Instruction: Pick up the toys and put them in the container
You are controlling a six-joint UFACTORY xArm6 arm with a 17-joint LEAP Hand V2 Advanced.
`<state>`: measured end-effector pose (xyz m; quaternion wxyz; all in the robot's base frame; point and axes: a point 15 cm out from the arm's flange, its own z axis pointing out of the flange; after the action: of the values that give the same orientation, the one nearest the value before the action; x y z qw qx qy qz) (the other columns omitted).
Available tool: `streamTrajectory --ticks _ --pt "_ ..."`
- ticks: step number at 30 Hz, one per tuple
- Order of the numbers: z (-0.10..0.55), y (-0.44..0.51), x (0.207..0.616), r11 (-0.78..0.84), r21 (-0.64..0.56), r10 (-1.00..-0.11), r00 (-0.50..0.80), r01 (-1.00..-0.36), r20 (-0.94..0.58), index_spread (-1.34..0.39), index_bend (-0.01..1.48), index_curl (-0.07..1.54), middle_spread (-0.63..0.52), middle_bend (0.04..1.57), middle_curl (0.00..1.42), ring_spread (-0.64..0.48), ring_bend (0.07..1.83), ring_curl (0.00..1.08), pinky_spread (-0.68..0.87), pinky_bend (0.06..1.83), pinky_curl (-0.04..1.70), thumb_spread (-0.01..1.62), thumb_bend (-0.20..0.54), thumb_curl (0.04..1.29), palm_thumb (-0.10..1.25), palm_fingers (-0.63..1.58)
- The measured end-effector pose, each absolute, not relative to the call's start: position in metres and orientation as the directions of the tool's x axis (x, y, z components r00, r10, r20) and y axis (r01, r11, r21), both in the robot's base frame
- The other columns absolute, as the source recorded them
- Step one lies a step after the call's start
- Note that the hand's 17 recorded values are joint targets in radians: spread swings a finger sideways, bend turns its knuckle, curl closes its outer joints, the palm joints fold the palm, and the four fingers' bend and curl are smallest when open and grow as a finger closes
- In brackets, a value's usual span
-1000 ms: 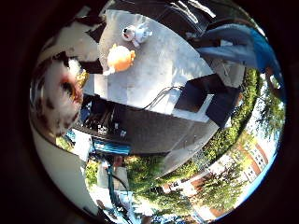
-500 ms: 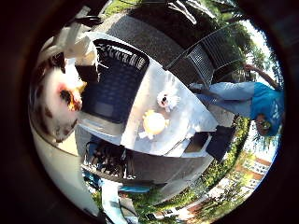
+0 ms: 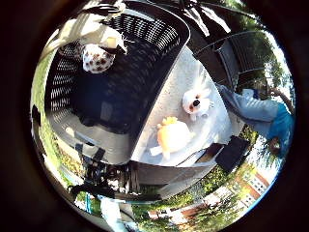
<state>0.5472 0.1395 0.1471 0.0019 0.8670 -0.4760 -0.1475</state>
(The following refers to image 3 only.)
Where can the dark metal bench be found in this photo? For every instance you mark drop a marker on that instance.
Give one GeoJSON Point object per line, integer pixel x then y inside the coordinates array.
{"type": "Point", "coordinates": [235, 54]}

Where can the black flat box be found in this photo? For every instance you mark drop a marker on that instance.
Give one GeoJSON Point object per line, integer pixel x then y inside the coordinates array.
{"type": "Point", "coordinates": [232, 153]}

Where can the white brown-spotted plush toy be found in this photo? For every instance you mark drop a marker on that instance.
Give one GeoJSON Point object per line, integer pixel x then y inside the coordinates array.
{"type": "Point", "coordinates": [96, 59]}

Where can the black woven plastic basket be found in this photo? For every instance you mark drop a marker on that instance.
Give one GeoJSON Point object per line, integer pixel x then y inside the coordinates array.
{"type": "Point", "coordinates": [128, 80]}

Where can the person in blue shirt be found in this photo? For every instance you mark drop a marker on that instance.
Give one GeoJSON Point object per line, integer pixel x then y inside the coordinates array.
{"type": "Point", "coordinates": [260, 112]}

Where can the red brick building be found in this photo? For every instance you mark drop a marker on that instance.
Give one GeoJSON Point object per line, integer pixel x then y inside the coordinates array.
{"type": "Point", "coordinates": [254, 187]}

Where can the white brown dog plush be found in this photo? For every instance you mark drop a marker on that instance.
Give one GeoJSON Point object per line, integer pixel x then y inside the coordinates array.
{"type": "Point", "coordinates": [197, 103]}

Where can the orange round plush toy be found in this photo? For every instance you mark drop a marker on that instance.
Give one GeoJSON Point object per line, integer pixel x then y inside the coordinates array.
{"type": "Point", "coordinates": [173, 137]}

